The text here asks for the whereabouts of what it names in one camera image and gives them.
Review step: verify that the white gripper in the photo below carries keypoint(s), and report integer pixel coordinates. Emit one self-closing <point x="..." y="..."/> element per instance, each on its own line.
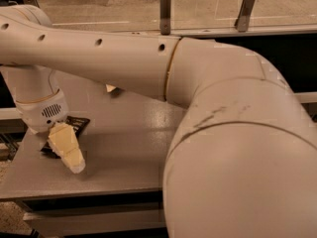
<point x="42" y="114"/>

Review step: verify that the black rxbar chocolate bar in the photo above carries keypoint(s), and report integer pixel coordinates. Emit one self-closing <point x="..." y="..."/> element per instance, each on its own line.
<point x="77" y="123"/>

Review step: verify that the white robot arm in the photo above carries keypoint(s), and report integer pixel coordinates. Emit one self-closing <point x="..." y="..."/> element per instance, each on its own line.
<point x="243" y="161"/>

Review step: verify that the brown white chip bag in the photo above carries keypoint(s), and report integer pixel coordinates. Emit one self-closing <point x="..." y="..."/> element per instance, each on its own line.
<point x="110" y="88"/>

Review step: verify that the grey table drawer front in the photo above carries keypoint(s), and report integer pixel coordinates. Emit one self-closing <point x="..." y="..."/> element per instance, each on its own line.
<point x="58" y="224"/>

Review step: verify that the left metal railing bracket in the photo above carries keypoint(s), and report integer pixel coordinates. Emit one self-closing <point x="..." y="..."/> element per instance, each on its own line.
<point x="32" y="2"/>

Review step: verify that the right metal railing bracket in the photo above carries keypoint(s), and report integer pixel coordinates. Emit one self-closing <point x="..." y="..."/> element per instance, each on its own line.
<point x="243" y="20"/>

